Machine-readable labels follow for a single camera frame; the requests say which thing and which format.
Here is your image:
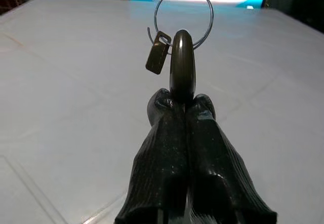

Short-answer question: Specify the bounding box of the thin metal key ring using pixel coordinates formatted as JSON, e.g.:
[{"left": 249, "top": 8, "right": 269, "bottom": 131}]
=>
[{"left": 147, "top": 0, "right": 215, "bottom": 50}]

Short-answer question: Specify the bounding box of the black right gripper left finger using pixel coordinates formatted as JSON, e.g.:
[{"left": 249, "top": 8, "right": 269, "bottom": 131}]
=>
[{"left": 113, "top": 87, "right": 188, "bottom": 224}]

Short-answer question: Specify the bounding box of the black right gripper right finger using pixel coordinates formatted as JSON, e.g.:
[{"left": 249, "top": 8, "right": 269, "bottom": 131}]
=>
[{"left": 186, "top": 94, "right": 278, "bottom": 224}]

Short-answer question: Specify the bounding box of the dark olive oval key fob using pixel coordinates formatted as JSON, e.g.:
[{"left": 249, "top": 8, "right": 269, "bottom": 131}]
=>
[{"left": 169, "top": 29, "right": 197, "bottom": 102}]

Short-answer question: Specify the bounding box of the small dark rectangular key tag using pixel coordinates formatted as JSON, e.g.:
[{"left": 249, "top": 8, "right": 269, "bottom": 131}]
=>
[{"left": 145, "top": 31, "right": 172, "bottom": 76}]

